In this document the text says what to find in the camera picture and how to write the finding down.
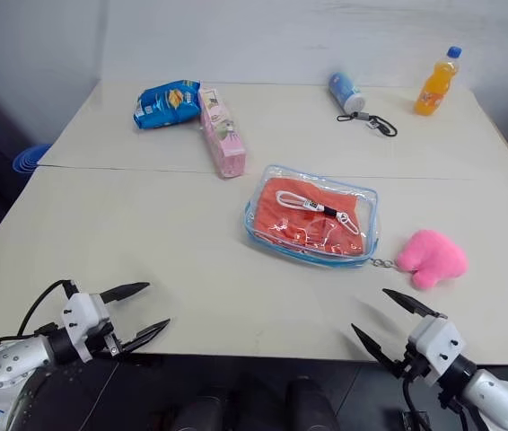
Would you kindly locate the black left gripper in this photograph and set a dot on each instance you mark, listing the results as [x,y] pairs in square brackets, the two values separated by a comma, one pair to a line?
[109,343]

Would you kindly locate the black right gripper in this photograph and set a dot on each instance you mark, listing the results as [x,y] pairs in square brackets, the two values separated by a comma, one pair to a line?
[413,361]

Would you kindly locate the clear pouch with orange cloth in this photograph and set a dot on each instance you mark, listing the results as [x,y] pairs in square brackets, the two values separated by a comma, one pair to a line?
[258,211]

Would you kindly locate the blue chip bag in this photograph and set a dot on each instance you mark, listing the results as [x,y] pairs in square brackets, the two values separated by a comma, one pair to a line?
[164,105]

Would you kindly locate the blue plastic stool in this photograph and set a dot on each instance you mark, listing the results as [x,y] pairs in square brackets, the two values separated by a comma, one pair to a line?
[27,159]

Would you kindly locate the pink carton box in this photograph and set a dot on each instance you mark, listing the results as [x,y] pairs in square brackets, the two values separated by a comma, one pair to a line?
[222,134]

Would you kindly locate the blue and white canister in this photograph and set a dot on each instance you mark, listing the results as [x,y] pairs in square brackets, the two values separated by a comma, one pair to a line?
[346,92]

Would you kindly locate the orange soda bottle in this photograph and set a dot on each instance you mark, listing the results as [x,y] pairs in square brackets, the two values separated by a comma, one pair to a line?
[435,87]

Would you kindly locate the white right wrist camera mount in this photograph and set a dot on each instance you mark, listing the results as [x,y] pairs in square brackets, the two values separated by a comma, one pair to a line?
[438,341]

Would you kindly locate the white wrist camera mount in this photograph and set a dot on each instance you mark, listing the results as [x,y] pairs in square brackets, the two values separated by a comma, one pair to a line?
[84,310]
[438,341]

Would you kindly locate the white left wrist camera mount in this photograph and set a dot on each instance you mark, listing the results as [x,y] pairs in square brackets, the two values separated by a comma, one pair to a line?
[84,310]

